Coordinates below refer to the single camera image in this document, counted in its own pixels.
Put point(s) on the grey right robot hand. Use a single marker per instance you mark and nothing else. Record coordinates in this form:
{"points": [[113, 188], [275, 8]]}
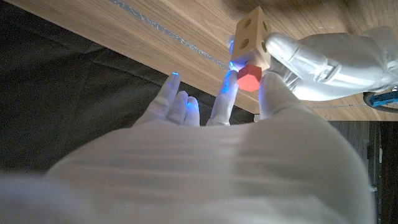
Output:
{"points": [[217, 174]]}

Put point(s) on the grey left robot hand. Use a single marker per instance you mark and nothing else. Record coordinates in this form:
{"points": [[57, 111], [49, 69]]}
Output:
{"points": [[332, 67]]}

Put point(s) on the red-headed wooden screw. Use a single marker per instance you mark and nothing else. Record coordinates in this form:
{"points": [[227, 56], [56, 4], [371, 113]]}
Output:
{"points": [[249, 77]]}

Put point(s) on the wooden block with holes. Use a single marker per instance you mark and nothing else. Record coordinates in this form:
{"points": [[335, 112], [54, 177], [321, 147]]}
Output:
{"points": [[252, 37]]}

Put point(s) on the white power strip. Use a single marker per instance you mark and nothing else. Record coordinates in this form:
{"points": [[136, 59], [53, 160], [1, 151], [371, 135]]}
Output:
{"points": [[256, 117]]}

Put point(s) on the black backdrop curtain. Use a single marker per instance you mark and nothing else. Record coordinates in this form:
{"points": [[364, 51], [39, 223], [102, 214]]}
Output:
{"points": [[77, 102]]}

